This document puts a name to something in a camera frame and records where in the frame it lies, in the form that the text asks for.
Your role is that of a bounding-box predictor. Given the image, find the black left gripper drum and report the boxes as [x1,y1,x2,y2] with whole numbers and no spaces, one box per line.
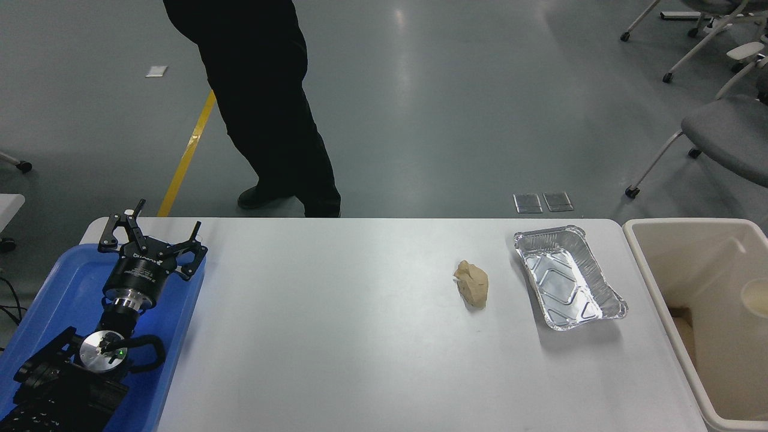
[103,237,180,301]

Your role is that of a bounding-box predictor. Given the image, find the white paper cup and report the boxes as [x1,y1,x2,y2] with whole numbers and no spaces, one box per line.
[740,278,768,319]

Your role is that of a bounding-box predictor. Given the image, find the blue plastic tray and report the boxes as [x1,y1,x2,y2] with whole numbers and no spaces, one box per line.
[0,243,206,432]

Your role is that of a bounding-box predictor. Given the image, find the small white side table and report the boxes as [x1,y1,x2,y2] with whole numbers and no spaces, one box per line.
[0,194,25,232]

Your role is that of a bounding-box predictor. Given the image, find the white leg caster chair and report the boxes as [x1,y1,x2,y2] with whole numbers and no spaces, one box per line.
[0,151,33,253]

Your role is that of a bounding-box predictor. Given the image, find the crumpled tan paper ball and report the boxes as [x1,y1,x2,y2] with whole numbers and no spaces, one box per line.
[453,260,490,310]

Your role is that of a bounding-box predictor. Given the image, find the silver foil tray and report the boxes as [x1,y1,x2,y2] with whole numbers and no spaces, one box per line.
[514,225,629,332]

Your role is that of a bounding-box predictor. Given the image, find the large pale plastic bin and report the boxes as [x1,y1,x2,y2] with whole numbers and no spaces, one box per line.
[622,218,768,432]

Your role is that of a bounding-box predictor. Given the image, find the grey seat office chair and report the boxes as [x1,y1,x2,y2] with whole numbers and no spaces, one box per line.
[624,41,768,199]

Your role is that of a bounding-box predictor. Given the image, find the black floor cables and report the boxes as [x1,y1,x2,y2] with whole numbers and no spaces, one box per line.
[0,277,28,329]

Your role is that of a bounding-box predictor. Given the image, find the white frame rolling chair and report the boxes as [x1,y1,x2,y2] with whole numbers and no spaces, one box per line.
[620,0,768,83]

